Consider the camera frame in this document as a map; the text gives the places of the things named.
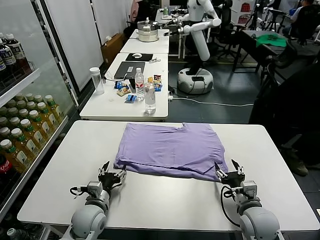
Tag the glass door drinks cooler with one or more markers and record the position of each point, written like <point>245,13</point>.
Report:
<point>37,37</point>

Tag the blue striped snack packet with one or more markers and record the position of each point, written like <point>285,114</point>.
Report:
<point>130,98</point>

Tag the white power strip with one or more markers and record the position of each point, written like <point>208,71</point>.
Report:
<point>170,95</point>

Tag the white humanoid wheeled robot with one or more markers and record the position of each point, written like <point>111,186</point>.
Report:
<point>200,42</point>

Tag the bottle with white green cap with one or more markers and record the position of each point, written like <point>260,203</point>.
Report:
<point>12,233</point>

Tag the white computer mouse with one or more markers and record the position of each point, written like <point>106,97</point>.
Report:
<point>136,55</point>

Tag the black phone stand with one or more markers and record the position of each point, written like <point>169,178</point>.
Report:
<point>132,85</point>

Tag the green cloth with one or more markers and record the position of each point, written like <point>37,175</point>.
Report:
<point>271,40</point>

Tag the pink garment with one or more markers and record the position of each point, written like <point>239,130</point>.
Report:
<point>135,10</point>

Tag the beige cracker snack packet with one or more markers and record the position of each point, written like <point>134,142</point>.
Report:
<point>122,93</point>

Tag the brown cardboard box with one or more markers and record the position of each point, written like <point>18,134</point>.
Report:
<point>111,48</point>

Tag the white cooler shelf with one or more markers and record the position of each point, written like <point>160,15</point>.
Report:
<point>20,86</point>

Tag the white box red print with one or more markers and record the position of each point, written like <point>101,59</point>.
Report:
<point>243,18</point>

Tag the small metal clip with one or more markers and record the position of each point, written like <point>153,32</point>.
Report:
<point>154,60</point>

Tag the blue storage bin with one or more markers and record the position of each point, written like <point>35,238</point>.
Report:
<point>293,12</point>

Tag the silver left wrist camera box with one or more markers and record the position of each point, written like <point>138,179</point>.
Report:
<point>94,188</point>

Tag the dark tea bottle white cap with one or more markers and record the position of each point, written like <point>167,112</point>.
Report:
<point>17,53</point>
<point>6,57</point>

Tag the white rectangular table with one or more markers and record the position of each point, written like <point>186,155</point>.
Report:
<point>100,110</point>
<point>142,47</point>

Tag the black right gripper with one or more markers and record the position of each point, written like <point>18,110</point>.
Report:
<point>233,178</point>

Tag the blue white snack packet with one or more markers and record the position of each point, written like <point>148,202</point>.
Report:
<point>158,86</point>

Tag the water bottle red label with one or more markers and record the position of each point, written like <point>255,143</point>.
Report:
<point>139,82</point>

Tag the cola bottle red label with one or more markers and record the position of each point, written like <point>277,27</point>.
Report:
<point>5,166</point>

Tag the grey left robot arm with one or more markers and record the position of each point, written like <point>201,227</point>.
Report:
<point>87,220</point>

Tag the seated person dark shirt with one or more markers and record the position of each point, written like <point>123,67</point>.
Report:
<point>307,17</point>

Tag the green tea bottle white cap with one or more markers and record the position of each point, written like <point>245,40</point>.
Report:
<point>38,98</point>
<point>53,105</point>
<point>23,113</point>
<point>4,131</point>
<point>21,140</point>
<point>31,105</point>
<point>46,112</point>
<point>30,130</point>
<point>14,122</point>
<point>38,121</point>
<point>10,152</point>

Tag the black mouse pad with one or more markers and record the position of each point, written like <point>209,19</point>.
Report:
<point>146,57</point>

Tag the clear jar white lid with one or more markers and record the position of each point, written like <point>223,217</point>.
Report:
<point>97,80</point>

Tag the small green bottle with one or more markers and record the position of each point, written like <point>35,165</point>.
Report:
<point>165,11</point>

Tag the clear square bottle white cap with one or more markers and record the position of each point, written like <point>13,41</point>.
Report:
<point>150,100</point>

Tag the black office chair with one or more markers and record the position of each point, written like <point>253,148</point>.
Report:
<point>228,15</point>

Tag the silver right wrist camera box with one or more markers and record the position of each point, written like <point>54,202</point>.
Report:
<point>250,187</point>

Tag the dark red snack packet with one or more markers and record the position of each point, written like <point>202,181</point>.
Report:
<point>157,78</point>

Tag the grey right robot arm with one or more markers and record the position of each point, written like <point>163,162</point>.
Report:
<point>260,222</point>

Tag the black closed laptop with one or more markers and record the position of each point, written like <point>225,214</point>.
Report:
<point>120,71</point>

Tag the white steamer pot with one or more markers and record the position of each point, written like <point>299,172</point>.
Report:
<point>147,32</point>

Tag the dark work table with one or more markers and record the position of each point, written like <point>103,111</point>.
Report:
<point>250,37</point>

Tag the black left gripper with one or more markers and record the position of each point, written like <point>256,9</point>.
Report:
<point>108,180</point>

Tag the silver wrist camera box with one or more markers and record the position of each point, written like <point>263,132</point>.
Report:
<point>250,187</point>
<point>94,188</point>

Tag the purple t-shirt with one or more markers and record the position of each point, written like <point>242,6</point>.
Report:
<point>170,150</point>

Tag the yellow snack packet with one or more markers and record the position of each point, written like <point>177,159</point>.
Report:
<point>150,80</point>

